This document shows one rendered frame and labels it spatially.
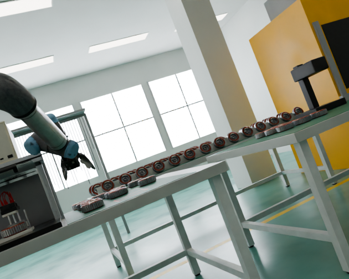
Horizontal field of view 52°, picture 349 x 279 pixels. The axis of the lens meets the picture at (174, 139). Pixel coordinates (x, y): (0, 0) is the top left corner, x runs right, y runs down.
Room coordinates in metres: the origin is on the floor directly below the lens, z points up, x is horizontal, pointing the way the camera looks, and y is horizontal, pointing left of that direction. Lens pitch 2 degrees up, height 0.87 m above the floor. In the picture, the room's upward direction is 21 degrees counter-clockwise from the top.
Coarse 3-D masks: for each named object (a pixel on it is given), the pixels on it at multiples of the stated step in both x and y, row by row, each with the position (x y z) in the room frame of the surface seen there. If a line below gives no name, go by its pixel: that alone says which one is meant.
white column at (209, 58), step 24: (168, 0) 5.47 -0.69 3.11; (192, 0) 5.19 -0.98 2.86; (192, 24) 5.14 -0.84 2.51; (216, 24) 5.27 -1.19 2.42; (192, 48) 5.33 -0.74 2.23; (216, 48) 5.22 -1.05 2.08; (192, 72) 5.60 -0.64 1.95; (216, 72) 5.17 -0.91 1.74; (216, 96) 5.19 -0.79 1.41; (240, 96) 5.25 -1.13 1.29; (216, 120) 5.44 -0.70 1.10; (240, 120) 5.20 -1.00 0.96; (240, 168) 5.28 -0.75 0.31; (264, 168) 5.23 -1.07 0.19
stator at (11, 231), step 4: (16, 224) 1.65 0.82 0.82; (20, 224) 1.59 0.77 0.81; (24, 224) 1.61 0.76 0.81; (8, 228) 1.57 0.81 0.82; (12, 228) 1.56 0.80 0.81; (16, 228) 1.57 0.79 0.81; (20, 228) 1.58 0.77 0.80; (24, 228) 1.60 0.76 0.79; (0, 232) 1.59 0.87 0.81; (4, 232) 1.56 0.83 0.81; (8, 232) 1.56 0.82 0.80; (12, 232) 1.56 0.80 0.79; (16, 232) 1.57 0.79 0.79; (4, 236) 1.57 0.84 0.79; (8, 236) 1.57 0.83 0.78
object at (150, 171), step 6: (282, 120) 3.66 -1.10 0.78; (270, 126) 3.61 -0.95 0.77; (240, 132) 3.49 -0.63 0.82; (258, 132) 3.56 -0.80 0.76; (240, 138) 3.48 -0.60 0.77; (210, 144) 3.37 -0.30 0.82; (228, 144) 3.43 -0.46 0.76; (198, 150) 3.33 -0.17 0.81; (180, 156) 3.26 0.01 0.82; (198, 156) 3.32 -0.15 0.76; (150, 168) 3.16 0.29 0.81; (168, 168) 3.21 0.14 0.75; (132, 174) 3.10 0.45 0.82; (144, 174) 3.14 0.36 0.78; (150, 174) 3.15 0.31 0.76; (132, 180) 3.10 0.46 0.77; (108, 186) 3.03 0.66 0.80; (96, 192) 3.14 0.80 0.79; (102, 192) 3.01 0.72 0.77
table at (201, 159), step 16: (288, 112) 3.63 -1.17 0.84; (240, 128) 4.13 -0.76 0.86; (256, 128) 3.48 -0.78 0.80; (208, 144) 3.29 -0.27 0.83; (224, 144) 3.33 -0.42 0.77; (320, 144) 3.61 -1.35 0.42; (160, 160) 3.30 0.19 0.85; (176, 160) 3.18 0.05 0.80; (192, 160) 3.16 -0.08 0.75; (128, 176) 3.04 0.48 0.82; (144, 176) 3.04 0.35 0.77; (272, 176) 4.29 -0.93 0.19; (240, 192) 4.13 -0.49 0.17; (208, 208) 3.99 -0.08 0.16; (112, 224) 2.87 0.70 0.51; (128, 240) 3.69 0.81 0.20; (112, 256) 3.61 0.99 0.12; (128, 256) 2.88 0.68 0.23; (128, 272) 2.86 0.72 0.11
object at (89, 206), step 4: (96, 200) 1.72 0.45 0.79; (100, 200) 1.73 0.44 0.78; (84, 204) 1.77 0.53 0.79; (88, 204) 1.70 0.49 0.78; (92, 204) 1.70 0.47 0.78; (96, 204) 1.71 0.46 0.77; (100, 204) 1.72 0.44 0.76; (80, 208) 1.73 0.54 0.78; (84, 208) 1.70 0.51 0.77; (88, 208) 1.69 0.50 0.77; (92, 208) 1.69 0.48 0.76; (96, 208) 1.71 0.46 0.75; (84, 212) 1.70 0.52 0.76
